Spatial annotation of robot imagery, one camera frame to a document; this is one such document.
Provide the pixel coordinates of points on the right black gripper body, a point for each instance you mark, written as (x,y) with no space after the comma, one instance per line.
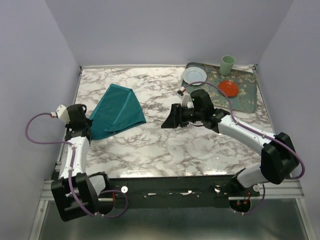
(195,115)

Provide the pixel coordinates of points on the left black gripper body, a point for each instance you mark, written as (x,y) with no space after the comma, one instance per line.
(88,122)

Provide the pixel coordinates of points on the teal cloth napkin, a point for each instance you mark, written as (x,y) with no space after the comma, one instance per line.
(117,111)

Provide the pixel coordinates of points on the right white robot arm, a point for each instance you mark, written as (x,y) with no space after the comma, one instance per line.
(277,154)

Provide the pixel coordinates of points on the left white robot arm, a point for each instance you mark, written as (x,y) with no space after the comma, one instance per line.
(75,193)

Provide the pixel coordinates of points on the red small bowl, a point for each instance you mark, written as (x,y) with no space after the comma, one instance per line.
(229,88)

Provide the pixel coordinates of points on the light blue small plate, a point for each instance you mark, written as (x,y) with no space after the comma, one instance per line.
(194,76)

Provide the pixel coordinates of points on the floral green serving tray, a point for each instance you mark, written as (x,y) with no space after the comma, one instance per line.
(245,80)

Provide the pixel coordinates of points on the light green cup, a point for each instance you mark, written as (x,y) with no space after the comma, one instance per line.
(226,64)

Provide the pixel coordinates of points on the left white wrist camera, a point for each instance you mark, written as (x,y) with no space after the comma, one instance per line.
(62,113)

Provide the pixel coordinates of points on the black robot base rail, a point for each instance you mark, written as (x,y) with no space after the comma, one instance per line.
(175,192)

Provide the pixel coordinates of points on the aluminium frame rail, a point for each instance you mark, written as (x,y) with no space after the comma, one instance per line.
(46,191)

